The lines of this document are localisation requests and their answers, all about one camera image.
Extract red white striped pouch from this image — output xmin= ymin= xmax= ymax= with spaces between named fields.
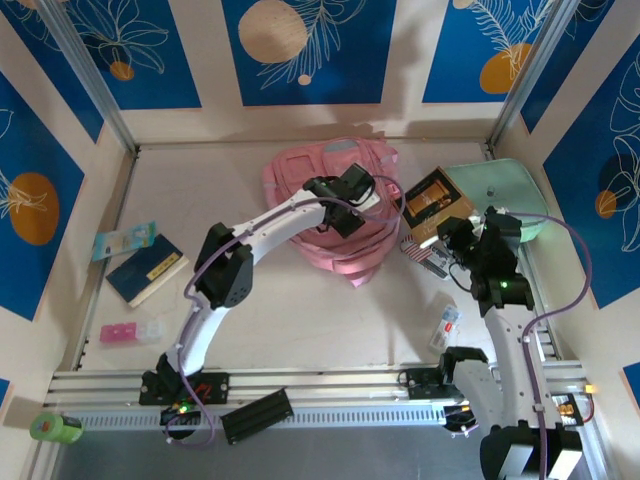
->
xmin=398 ymin=237 xmax=452 ymax=279

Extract pink student backpack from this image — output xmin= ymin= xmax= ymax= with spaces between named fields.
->
xmin=260 ymin=137 xmax=409 ymax=289

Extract brown gold book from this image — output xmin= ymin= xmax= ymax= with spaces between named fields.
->
xmin=397 ymin=166 xmax=476 ymax=246

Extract clear packet red label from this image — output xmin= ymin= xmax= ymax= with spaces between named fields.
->
xmin=425 ymin=299 xmax=464 ymax=357

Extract dark blue book yellow label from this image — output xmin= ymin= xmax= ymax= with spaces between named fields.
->
xmin=105 ymin=233 xmax=190 ymax=309

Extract mint green zip case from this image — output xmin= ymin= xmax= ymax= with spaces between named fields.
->
xmin=442 ymin=158 xmax=551 ymax=246

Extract control board orange light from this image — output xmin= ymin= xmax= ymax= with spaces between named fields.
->
xmin=443 ymin=402 xmax=481 ymax=434

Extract black ribbed block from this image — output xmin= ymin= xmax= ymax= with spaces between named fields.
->
xmin=219 ymin=388 xmax=295 ymax=445

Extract light blue tissue packet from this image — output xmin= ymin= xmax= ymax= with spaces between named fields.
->
xmin=92 ymin=222 xmax=160 ymax=261

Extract pink white pill box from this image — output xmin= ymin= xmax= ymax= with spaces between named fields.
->
xmin=99 ymin=319 xmax=167 ymax=346

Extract control board green light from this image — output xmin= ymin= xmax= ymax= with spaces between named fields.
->
xmin=158 ymin=399 xmax=205 ymax=427

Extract green tape roll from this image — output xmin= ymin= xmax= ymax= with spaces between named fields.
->
xmin=29 ymin=412 xmax=85 ymax=445

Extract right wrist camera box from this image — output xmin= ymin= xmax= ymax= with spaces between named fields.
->
xmin=480 ymin=204 xmax=525 ymax=242

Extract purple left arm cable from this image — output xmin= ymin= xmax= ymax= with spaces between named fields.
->
xmin=164 ymin=174 xmax=404 ymax=449

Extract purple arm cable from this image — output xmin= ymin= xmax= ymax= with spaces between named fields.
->
xmin=164 ymin=174 xmax=404 ymax=449
xmin=447 ymin=212 xmax=596 ymax=480

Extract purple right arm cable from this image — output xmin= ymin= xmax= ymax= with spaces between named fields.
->
xmin=447 ymin=212 xmax=596 ymax=480

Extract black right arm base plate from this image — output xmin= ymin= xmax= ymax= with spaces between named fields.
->
xmin=404 ymin=367 xmax=451 ymax=401

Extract aluminium frame rail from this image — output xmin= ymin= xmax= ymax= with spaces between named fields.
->
xmin=43 ymin=358 xmax=590 ymax=409

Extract grey slotted cable duct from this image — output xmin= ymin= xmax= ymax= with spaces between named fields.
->
xmin=47 ymin=402 xmax=519 ymax=435

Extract aluminium corner post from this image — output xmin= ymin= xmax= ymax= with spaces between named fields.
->
xmin=485 ymin=0 xmax=584 ymax=154
xmin=35 ymin=0 xmax=142 ymax=157

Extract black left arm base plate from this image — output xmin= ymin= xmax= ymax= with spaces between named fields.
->
xmin=138 ymin=371 xmax=231 ymax=406

